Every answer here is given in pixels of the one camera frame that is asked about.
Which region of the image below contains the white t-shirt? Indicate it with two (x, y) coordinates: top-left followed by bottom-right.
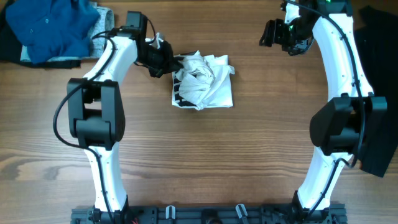
(172, 50), (235, 111)

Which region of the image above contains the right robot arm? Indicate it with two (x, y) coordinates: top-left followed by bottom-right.
(259, 1), (392, 223)

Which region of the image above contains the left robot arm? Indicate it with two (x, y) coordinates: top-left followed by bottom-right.
(62, 11), (183, 223)

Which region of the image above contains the light grey folded garment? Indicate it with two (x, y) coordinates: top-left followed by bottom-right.
(20, 2), (116, 63)

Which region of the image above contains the black garment at right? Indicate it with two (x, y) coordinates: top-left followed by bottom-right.
(354, 6), (397, 177)

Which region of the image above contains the blue button shirt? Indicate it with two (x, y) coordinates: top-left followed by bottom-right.
(6, 0), (100, 64)

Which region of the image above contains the black garment under pile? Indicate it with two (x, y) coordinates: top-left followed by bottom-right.
(1, 0), (81, 69)

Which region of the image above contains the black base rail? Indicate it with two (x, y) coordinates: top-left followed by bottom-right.
(70, 203), (348, 224)

